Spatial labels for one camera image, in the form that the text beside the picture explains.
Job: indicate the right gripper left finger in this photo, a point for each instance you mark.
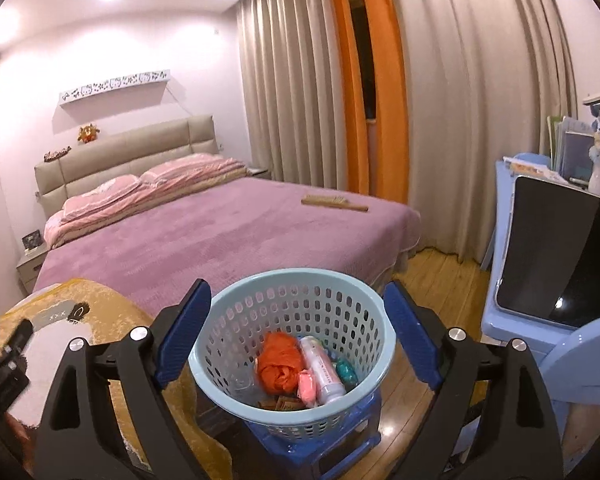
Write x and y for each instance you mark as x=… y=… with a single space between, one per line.
x=106 y=416

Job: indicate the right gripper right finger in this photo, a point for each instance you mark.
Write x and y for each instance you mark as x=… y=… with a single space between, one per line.
x=491 y=416

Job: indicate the teal small packet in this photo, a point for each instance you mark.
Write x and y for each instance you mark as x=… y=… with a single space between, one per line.
x=346 y=374

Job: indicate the pink peach drink bottle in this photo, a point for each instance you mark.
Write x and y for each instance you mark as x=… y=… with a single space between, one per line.
x=329 y=387

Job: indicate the brown cardboard box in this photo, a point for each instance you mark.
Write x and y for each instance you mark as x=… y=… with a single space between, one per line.
x=281 y=404

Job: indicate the orange plastic bag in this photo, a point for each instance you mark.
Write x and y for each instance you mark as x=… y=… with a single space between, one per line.
x=279 y=364

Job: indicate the pink foam packet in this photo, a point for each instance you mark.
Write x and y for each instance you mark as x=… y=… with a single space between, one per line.
x=307 y=389

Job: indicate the light blue plastic chair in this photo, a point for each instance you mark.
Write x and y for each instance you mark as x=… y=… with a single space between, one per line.
x=568 y=357

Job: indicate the grey bedside table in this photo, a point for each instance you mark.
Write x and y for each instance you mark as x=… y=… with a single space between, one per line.
x=29 y=266

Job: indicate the black tablet screen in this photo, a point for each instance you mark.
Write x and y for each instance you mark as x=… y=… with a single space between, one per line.
x=551 y=268

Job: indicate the blue plastic stool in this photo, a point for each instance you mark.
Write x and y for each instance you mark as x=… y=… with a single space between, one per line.
x=329 y=456

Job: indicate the beige padded headboard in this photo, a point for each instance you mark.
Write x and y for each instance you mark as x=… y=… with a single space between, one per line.
x=130 y=152

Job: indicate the bed with purple cover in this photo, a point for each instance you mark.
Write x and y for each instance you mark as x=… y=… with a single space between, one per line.
x=234 y=230

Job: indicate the left pink pillow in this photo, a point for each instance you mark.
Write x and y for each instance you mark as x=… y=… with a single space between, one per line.
x=104 y=195

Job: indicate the pink pillow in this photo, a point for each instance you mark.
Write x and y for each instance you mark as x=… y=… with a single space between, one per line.
x=104 y=195
x=190 y=166

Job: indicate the dark item on headboard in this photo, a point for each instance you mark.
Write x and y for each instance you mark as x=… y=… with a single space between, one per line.
x=54 y=155

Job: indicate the light blue plastic basket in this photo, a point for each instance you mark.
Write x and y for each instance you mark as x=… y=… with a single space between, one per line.
x=344 y=314

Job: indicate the orange plush toy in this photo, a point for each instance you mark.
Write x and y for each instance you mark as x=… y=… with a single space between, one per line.
x=88 y=133

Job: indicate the right pink pillow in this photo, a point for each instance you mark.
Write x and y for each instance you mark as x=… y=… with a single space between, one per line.
x=190 y=166

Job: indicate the orange curtain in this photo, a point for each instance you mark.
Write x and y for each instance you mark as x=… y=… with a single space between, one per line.
x=391 y=179

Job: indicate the stack of books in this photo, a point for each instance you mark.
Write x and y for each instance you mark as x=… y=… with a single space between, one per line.
x=570 y=141

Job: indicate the wooden brush on bed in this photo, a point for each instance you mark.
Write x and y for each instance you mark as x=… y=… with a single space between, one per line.
x=334 y=202

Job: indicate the beige curtain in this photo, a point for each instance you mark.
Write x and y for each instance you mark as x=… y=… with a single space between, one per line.
x=482 y=76

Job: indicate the small photo frame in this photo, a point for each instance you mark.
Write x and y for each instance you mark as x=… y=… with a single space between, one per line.
x=32 y=240

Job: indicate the white patterned wall shelf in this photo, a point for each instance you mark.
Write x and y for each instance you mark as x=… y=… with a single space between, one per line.
x=84 y=91

